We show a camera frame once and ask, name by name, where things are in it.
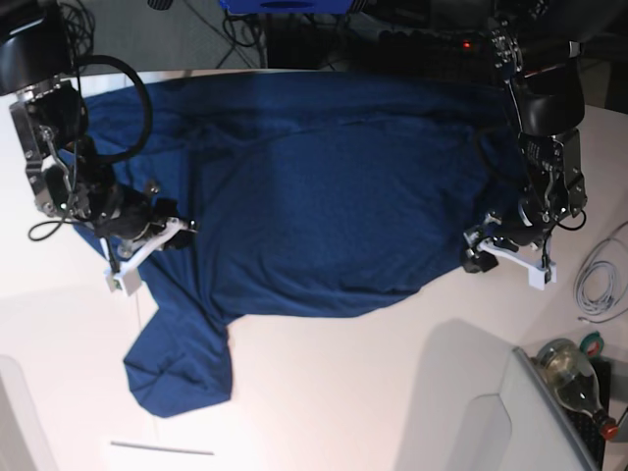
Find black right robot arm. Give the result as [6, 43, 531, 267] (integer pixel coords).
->
[1, 1, 196, 250]

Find dark blue t-shirt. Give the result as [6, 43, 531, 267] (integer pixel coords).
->
[73, 72, 536, 419]

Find clear plastic bottle red cap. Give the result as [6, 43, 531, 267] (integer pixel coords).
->
[536, 339, 619, 441]

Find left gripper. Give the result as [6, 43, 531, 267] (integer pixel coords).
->
[460, 215, 550, 274]

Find coiled light grey cable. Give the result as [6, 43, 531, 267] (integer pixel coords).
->
[574, 234, 628, 325]

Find blue box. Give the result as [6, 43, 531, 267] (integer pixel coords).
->
[219, 0, 354, 15]

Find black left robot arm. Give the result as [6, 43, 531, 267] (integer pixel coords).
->
[461, 1, 601, 284]

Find black cables on floor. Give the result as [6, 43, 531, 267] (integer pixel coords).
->
[215, 9, 269, 69]

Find green tape roll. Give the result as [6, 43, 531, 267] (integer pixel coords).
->
[579, 331, 604, 358]

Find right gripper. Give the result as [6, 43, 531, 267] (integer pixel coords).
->
[92, 188, 196, 249]

